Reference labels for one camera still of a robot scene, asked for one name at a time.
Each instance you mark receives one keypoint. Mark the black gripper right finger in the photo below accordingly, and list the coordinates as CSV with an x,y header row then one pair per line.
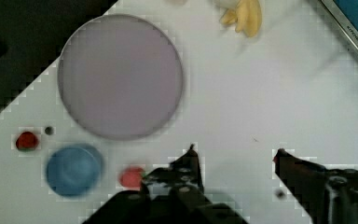
x,y
329,196

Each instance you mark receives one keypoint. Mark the peeled banana toy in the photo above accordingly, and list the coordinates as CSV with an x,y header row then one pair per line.
x,y
246,15

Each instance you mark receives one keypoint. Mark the large grey round plate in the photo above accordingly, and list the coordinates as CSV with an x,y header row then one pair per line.
x,y
120,77

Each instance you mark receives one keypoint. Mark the pink strawberry toy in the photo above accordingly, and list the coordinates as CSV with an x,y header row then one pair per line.
x,y
131,177

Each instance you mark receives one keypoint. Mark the small blue bowl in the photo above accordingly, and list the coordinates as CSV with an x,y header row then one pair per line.
x,y
74,170

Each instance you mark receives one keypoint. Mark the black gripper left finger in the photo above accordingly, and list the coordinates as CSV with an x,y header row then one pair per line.
x,y
172,195

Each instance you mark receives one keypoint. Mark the dark red strawberry toy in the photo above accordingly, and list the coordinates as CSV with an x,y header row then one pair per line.
x,y
27,141

